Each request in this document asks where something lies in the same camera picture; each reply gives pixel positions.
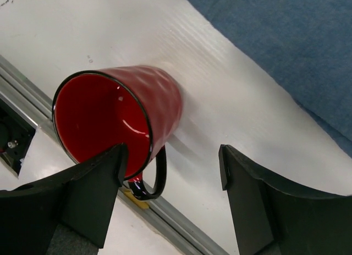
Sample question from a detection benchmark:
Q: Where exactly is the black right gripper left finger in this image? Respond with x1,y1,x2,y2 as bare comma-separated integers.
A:
1,144,128,254

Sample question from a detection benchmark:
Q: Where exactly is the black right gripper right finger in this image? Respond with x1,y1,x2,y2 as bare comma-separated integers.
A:
218,145,351,254

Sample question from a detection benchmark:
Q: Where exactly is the blue cloth napkin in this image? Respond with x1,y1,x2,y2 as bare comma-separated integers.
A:
187,0,351,154

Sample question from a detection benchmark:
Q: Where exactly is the red mug black handle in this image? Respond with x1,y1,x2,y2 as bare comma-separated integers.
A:
52,65,183,201

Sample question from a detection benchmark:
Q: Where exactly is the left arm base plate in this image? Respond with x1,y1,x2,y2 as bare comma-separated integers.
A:
1,100,35,176

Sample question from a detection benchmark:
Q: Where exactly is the aluminium front table rail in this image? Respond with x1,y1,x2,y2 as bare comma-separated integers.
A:
1,58,224,254

